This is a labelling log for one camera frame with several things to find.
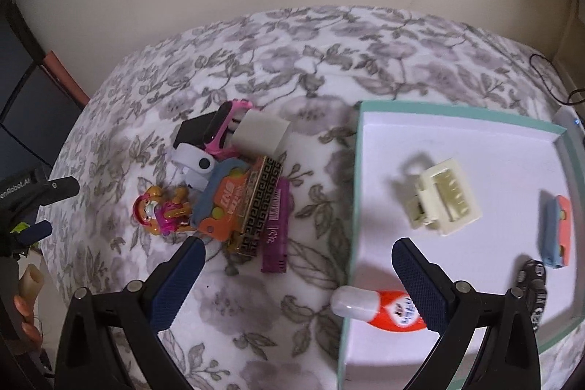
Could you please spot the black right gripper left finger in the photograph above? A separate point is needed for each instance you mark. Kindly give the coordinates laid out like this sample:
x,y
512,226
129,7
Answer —
x,y
88,357

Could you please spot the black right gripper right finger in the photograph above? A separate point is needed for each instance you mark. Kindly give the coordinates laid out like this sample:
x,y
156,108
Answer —
x,y
508,357

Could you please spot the black toy car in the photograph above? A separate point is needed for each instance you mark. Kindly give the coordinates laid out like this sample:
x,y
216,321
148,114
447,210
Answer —
x,y
531,279

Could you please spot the red white glue bottle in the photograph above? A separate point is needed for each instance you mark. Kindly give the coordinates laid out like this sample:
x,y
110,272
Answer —
x,y
390,310

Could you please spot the small blue orange eraser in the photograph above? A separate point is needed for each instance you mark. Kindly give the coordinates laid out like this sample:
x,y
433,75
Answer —
x,y
557,230

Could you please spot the cream hair claw clip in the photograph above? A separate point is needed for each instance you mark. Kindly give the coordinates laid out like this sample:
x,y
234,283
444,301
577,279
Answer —
x,y
444,200

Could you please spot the person's hand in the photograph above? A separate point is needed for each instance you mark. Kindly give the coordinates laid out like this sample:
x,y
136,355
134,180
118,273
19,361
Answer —
x,y
28,326

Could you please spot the dark cabinet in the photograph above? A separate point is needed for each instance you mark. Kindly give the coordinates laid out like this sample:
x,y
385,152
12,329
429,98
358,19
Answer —
x,y
37,112

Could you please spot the floral grey white blanket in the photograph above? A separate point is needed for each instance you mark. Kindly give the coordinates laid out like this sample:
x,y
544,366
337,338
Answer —
x,y
240,328

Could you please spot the pink dog toy figure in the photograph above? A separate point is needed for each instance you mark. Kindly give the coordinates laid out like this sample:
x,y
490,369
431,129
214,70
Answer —
x,y
160,214

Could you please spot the salmon pink board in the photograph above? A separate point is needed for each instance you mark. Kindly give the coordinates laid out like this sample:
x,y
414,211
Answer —
x,y
56,69

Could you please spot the teal white tray box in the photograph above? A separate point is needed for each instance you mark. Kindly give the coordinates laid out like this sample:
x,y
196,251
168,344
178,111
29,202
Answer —
x,y
467,265

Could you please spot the large blue orange toy box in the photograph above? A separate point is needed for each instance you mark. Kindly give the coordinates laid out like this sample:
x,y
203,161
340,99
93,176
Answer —
x,y
215,212

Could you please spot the purple rectangular box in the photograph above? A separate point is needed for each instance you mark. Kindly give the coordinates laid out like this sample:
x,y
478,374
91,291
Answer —
x,y
274,243

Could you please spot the black power adapter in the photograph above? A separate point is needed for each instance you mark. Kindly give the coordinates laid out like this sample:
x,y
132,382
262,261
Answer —
x,y
198,131

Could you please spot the pink black smart watch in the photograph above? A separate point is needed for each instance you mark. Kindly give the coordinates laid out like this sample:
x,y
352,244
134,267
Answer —
x,y
225,121

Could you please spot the gold black patterned box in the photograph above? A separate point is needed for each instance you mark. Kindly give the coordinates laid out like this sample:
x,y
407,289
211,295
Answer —
x,y
260,186

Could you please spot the white charger cube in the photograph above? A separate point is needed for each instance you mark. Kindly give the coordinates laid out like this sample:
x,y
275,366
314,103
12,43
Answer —
x,y
260,133

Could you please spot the white round strap device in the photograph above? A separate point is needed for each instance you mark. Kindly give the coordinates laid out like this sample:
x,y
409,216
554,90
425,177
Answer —
x,y
194,163

